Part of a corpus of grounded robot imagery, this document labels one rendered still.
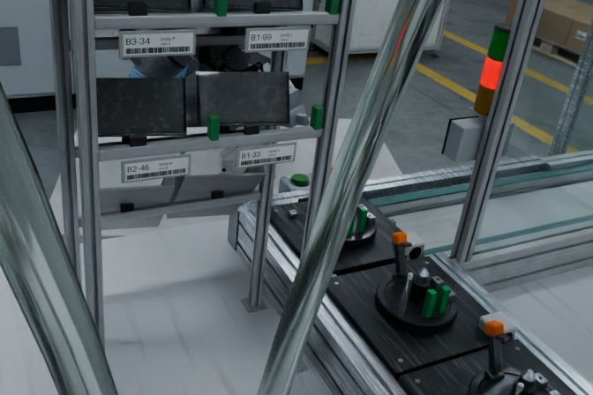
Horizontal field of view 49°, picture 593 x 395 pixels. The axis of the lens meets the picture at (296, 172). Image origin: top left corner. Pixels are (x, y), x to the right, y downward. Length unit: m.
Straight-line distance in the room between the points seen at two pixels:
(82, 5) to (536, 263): 1.09
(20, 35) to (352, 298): 3.18
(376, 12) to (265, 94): 4.67
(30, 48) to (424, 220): 2.98
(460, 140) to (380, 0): 4.39
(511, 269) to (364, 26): 4.25
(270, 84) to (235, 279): 0.54
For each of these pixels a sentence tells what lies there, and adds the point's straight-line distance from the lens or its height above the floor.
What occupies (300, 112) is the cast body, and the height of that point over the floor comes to 1.22.
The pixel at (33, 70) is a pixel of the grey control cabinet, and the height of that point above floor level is 0.27.
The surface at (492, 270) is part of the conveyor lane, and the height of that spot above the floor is 0.92.
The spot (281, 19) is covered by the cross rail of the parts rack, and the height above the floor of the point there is 1.46.
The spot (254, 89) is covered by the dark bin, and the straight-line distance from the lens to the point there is 0.91.
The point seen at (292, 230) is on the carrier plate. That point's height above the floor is 0.97.
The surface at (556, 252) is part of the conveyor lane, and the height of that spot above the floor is 0.93.
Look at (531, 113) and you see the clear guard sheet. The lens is 1.26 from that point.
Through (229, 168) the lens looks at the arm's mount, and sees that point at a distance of 1.70.
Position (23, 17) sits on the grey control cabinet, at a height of 0.58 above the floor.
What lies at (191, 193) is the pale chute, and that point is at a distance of 1.10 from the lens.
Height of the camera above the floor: 1.67
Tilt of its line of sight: 28 degrees down
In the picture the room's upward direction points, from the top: 7 degrees clockwise
